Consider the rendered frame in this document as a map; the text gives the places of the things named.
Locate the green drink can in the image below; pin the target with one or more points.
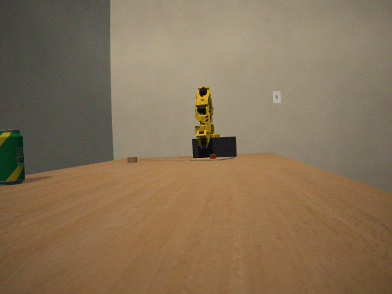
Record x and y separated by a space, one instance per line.
12 168

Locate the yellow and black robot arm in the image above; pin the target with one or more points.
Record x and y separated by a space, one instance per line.
202 107

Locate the tan short cylinder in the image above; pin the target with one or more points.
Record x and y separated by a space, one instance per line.
132 159

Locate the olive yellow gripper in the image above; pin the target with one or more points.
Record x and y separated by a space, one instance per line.
206 133

